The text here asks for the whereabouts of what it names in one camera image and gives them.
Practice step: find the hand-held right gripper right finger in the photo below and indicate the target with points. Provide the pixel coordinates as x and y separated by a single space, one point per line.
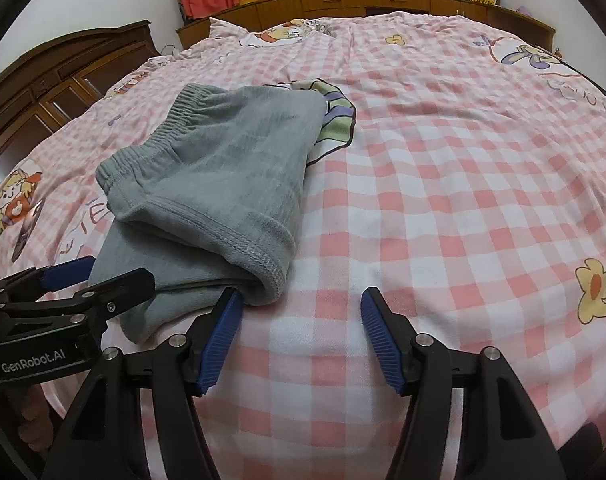
378 340

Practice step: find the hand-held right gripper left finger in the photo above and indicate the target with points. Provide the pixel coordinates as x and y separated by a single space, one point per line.
223 340

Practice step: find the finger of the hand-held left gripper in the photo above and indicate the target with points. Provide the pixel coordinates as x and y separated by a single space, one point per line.
68 271
123 287

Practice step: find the grey pants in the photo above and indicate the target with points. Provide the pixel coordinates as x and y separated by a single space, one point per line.
223 170

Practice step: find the person's left hand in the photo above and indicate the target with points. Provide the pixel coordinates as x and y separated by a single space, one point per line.
33 420

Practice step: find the pink checkered cartoon blanket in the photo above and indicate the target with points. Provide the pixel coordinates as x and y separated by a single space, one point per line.
458 185

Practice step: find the brown wooden wardrobe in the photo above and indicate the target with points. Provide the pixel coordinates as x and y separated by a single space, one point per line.
58 75

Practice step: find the brown wooden headboard cabinet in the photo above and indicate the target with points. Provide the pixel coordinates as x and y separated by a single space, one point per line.
333 5

